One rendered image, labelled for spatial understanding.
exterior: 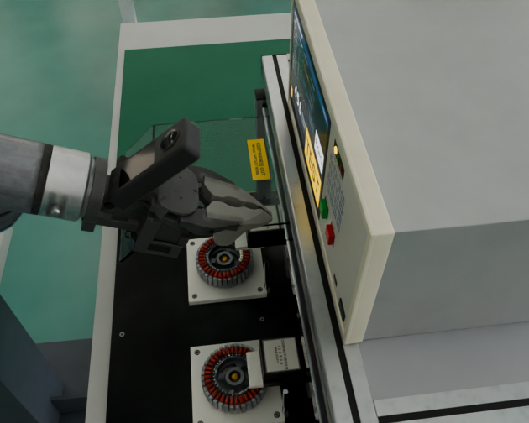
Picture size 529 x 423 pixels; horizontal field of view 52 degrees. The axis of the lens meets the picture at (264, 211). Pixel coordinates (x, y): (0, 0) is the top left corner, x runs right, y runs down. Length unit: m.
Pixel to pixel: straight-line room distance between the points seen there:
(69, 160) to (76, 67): 2.50
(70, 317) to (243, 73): 1.03
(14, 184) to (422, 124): 0.41
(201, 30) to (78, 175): 1.26
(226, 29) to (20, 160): 1.28
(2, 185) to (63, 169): 0.06
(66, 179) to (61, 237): 1.68
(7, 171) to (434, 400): 0.49
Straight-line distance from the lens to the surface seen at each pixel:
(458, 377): 0.65
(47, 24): 3.47
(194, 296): 1.06
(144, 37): 1.79
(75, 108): 2.80
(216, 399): 0.93
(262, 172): 0.86
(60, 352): 1.96
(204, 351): 1.01
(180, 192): 0.60
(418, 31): 0.72
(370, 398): 0.62
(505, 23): 0.77
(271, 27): 1.80
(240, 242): 1.00
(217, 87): 1.55
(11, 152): 0.58
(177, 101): 1.51
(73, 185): 0.58
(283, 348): 0.90
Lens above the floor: 1.69
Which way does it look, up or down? 50 degrees down
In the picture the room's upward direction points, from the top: straight up
